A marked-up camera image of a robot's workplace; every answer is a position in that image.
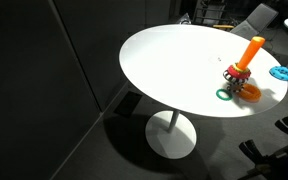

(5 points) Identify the green thin ring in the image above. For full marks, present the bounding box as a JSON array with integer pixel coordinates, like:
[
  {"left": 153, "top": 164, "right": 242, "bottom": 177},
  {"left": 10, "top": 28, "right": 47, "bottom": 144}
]
[{"left": 215, "top": 88, "right": 234, "bottom": 102}]

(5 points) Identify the red ring on stack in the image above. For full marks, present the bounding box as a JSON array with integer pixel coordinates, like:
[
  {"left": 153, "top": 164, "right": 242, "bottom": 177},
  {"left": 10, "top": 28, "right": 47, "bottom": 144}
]
[{"left": 227, "top": 64, "right": 252, "bottom": 80}]

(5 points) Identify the orange stacking pole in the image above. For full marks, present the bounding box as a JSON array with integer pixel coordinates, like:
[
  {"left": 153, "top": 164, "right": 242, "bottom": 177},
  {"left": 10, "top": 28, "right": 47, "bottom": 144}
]
[{"left": 237, "top": 36, "right": 265, "bottom": 71}]

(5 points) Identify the blue dotted ring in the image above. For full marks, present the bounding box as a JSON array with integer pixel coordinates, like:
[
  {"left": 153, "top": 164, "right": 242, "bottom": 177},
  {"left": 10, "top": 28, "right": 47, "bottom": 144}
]
[{"left": 268, "top": 65, "right": 288, "bottom": 82}]

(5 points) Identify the grey office chair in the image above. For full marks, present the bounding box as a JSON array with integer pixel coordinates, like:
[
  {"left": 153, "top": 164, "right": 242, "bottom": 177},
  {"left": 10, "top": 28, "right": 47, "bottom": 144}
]
[{"left": 231, "top": 3, "right": 278, "bottom": 40}]

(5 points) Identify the large black white base ring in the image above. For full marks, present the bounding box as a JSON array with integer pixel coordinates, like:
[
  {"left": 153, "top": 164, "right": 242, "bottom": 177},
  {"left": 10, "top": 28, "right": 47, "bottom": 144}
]
[{"left": 222, "top": 69, "right": 250, "bottom": 85}]

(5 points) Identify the dark floor plate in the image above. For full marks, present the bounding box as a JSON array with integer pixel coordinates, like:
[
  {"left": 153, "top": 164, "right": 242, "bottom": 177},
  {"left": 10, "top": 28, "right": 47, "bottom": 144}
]
[{"left": 114, "top": 91, "right": 142, "bottom": 118}]

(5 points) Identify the black clamp handles equipment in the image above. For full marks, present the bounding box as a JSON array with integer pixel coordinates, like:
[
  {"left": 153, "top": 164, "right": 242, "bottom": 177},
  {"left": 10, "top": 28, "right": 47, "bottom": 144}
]
[{"left": 238, "top": 116, "right": 288, "bottom": 180}]

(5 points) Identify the orange bumpy ring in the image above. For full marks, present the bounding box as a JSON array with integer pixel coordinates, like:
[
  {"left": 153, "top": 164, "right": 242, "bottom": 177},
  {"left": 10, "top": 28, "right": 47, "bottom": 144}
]
[{"left": 238, "top": 83, "right": 262, "bottom": 103}]

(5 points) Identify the white table pedestal base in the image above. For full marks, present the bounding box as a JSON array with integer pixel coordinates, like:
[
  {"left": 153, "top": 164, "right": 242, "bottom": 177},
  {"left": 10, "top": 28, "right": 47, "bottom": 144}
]
[{"left": 145, "top": 110, "right": 197, "bottom": 159}]

